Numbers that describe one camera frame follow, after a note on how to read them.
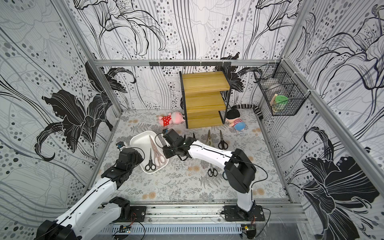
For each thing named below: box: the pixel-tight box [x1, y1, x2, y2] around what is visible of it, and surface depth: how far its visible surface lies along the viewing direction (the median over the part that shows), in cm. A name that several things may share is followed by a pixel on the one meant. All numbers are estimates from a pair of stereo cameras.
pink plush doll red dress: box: [158, 111, 186, 127], surface depth 108 cm
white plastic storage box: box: [129, 130, 169, 174], surface depth 92 cm
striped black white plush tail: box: [230, 104, 264, 120], surface depth 121 cm
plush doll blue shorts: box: [225, 108, 246, 131], surface depth 107 cm
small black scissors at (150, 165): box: [145, 148, 157, 171], surface depth 90 cm
